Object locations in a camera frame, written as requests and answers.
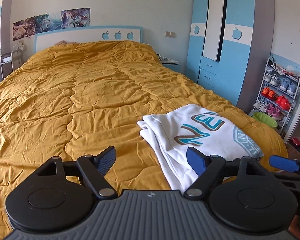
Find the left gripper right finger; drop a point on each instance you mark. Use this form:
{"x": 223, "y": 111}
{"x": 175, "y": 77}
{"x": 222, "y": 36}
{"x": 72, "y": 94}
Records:
{"x": 209, "y": 170}

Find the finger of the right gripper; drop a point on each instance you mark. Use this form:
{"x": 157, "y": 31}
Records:
{"x": 285, "y": 164}

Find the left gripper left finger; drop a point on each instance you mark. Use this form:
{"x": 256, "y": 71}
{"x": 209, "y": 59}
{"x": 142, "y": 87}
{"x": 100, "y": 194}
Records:
{"x": 93, "y": 170}

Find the white printed sweatshirt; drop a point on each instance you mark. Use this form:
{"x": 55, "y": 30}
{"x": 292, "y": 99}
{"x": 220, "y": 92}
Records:
{"x": 171, "y": 134}

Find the green plastic basin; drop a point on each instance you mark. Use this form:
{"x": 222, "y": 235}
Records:
{"x": 265, "y": 119}

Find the yellow quilted bedspread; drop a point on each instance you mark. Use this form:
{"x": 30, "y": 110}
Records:
{"x": 76, "y": 99}

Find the metal shoe rack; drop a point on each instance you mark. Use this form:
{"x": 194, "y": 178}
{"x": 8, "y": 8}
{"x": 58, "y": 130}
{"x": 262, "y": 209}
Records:
{"x": 278, "y": 94}

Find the blue bedside table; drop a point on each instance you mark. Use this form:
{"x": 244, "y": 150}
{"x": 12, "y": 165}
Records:
{"x": 170, "y": 63}

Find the blue white wardrobe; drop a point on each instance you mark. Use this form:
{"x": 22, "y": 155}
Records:
{"x": 230, "y": 42}

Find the grey folding chair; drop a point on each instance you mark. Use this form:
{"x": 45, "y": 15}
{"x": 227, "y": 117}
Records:
{"x": 11, "y": 61}

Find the white blue headboard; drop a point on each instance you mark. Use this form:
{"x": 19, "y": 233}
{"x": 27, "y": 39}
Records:
{"x": 88, "y": 34}

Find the wall light switch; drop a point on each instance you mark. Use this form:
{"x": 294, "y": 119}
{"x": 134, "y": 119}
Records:
{"x": 170, "y": 34}

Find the anime wall posters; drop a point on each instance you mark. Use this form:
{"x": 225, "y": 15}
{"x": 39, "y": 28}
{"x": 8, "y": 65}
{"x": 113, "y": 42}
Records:
{"x": 73, "y": 18}

